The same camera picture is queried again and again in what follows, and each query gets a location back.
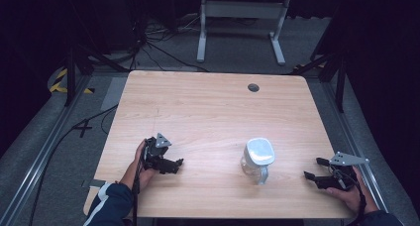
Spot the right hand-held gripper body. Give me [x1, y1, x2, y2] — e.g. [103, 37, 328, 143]
[321, 151, 370, 191]

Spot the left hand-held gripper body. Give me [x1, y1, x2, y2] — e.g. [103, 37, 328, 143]
[143, 132, 173, 170]

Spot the person's left hand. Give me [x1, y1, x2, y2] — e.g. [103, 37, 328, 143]
[126, 139, 158, 187]

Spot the person's right hand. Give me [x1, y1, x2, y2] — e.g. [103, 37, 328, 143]
[326, 166, 379, 216]

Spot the clear glass pitcher white lid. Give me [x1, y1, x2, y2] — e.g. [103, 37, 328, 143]
[240, 137, 276, 186]

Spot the grey tape piece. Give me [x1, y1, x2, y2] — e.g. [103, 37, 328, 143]
[80, 178, 107, 189]

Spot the black cross tape mark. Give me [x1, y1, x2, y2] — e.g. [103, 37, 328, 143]
[72, 119, 94, 139]

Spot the black tripod stand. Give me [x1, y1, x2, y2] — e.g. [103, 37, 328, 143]
[290, 49, 349, 114]
[62, 42, 131, 108]

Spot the yellow black floor tape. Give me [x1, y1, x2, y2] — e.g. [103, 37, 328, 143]
[49, 67, 96, 95]

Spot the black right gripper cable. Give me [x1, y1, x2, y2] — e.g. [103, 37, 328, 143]
[333, 168, 368, 226]

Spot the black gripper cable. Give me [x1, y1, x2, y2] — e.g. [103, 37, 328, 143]
[131, 143, 149, 226]
[333, 168, 368, 226]

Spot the grey metal floor rail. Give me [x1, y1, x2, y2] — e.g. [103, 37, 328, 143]
[321, 80, 389, 214]
[0, 72, 94, 226]

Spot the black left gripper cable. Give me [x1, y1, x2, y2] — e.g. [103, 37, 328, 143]
[131, 143, 149, 226]

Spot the long black floor cable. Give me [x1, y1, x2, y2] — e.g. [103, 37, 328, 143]
[29, 103, 119, 226]

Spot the bundle of black floor cables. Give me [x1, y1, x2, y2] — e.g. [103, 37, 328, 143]
[130, 12, 210, 73]

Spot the white metal desk frame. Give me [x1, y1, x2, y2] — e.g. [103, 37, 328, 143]
[196, 0, 292, 67]

